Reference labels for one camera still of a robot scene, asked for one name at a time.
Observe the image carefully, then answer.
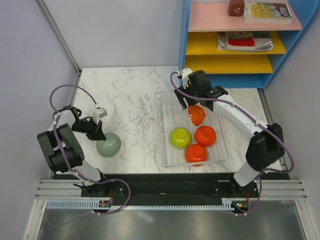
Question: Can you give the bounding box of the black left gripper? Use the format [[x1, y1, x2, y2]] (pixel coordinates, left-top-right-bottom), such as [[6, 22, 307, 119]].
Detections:
[[71, 116, 106, 142]]

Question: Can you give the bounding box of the pale green ceramic bowl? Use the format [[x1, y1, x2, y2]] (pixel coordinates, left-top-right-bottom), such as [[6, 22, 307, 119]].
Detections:
[[96, 133, 121, 158]]

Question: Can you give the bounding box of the orange bowl white inside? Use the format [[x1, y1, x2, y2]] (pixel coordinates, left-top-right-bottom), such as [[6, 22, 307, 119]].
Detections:
[[187, 105, 206, 127]]

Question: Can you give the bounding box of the white wire dish rack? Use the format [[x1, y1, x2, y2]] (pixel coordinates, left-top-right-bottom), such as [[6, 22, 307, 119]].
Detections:
[[154, 91, 229, 167]]

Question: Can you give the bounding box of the orange plastic bowl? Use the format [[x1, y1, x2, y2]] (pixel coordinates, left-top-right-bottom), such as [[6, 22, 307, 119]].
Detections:
[[194, 125, 217, 147], [184, 144, 208, 164]]

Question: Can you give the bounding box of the lime green plastic bowl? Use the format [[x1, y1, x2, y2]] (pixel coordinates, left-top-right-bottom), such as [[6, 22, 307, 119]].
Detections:
[[169, 127, 192, 149]]

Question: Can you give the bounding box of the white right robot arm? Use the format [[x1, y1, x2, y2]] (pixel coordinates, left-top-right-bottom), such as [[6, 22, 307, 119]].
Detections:
[[170, 68, 285, 197]]

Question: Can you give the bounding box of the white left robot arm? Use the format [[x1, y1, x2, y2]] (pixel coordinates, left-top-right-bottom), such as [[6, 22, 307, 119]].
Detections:
[[37, 105, 110, 197]]

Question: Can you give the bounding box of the blue shelf unit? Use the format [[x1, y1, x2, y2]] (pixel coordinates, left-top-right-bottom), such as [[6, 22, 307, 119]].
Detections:
[[178, 0, 319, 89]]

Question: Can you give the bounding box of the red spiral notebook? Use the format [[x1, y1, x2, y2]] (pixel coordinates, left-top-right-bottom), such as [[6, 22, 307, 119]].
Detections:
[[217, 31, 274, 52]]

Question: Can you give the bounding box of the red brown box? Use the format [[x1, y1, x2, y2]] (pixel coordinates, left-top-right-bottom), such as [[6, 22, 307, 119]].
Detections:
[[227, 0, 245, 17]]

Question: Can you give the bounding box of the yellow cover book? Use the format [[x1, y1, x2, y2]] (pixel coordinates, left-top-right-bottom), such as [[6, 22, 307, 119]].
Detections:
[[242, 2, 294, 25]]

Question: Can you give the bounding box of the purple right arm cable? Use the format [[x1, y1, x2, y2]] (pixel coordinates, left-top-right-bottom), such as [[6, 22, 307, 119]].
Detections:
[[170, 71, 296, 216]]

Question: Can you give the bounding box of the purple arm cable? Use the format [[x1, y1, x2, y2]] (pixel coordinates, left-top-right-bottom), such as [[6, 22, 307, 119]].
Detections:
[[170, 71, 296, 216], [44, 84, 132, 227]]

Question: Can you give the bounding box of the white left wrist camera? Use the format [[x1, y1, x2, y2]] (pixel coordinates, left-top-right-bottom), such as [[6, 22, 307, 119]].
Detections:
[[92, 107, 107, 124]]

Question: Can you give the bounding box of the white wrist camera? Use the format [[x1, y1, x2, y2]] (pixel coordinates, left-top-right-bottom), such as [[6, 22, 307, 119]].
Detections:
[[92, 107, 107, 124], [176, 68, 193, 89]]

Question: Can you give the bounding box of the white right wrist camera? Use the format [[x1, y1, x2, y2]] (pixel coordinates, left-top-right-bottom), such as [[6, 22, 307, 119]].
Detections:
[[176, 68, 193, 89]]

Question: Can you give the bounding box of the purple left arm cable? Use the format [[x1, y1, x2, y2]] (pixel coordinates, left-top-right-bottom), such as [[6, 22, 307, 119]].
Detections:
[[44, 84, 132, 227]]

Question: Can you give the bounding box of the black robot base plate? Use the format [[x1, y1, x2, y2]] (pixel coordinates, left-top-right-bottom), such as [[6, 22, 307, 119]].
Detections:
[[81, 173, 259, 205]]

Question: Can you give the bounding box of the white slotted cable duct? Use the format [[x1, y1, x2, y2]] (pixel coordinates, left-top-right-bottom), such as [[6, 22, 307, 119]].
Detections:
[[46, 199, 235, 211]]

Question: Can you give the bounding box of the aluminium corner rail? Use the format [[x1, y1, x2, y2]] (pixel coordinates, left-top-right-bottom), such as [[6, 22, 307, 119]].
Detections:
[[35, 0, 82, 76]]

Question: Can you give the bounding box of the aluminium front rail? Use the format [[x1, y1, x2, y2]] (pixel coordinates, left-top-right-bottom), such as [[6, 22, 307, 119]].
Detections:
[[35, 179, 308, 201]]

